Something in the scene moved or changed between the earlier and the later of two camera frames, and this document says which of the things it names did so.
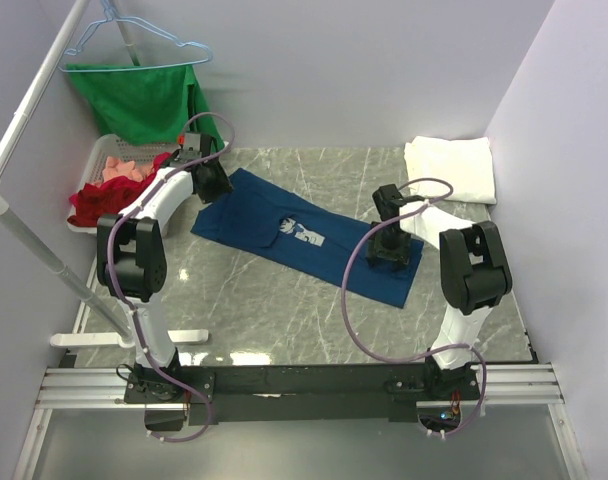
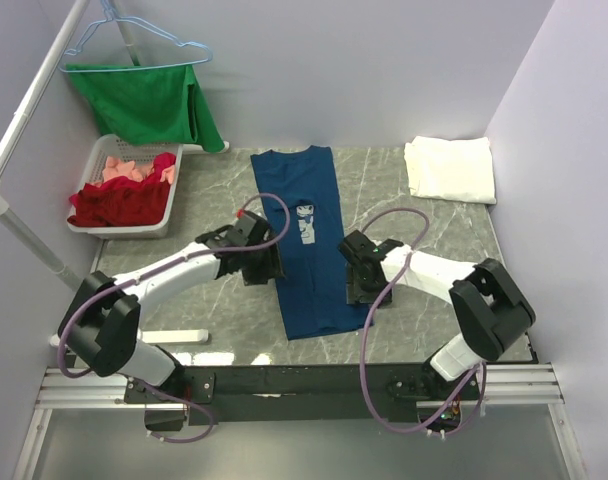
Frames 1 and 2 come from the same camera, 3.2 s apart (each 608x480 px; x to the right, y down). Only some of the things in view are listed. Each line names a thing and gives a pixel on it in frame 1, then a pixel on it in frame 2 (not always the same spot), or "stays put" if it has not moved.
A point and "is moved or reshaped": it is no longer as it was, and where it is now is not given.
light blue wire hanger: x=112 y=17 stays put
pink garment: x=115 y=167 stays put
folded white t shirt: x=460 y=170 stays put
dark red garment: x=109 y=197 stays put
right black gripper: x=399 y=256 -> x=353 y=290
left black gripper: x=222 y=185 -> x=272 y=268
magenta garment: x=159 y=159 stays put
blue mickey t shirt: x=283 y=226 is moved or reshaped
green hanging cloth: x=148 y=104 stays put
